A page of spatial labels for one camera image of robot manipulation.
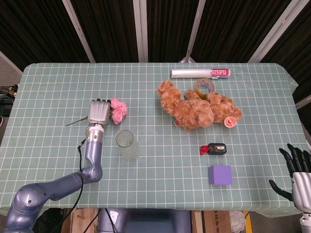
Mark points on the plastic food wrap roll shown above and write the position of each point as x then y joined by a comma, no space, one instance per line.
192,73

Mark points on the transparent textured glass vase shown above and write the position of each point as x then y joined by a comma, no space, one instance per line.
128,148

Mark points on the clear packing tape roll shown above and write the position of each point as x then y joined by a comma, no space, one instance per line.
205,84

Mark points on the purple foam cube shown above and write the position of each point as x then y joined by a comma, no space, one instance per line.
220,175

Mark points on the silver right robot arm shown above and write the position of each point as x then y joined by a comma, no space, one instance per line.
305,223

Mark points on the round pink hang tag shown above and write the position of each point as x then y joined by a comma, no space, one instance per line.
230,121

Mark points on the brown cardboard box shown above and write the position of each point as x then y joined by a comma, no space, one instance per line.
80,222
213,222

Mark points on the black bottle with red cap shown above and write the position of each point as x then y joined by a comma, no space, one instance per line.
217,148

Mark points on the green checked tablecloth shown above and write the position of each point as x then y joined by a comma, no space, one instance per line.
165,157

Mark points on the pink artificial flower bouquet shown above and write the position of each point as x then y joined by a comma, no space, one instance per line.
119,112

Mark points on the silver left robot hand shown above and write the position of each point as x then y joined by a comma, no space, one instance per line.
98,112

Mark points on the white metal frame post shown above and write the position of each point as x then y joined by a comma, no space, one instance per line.
141,29
274,31
195,31
79,31

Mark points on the brown plush teddy bear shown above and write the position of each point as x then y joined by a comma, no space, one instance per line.
194,111

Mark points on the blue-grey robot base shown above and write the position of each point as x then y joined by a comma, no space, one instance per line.
145,221

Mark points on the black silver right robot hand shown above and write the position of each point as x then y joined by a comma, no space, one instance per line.
301,179

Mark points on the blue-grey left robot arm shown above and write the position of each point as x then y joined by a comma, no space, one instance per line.
93,155

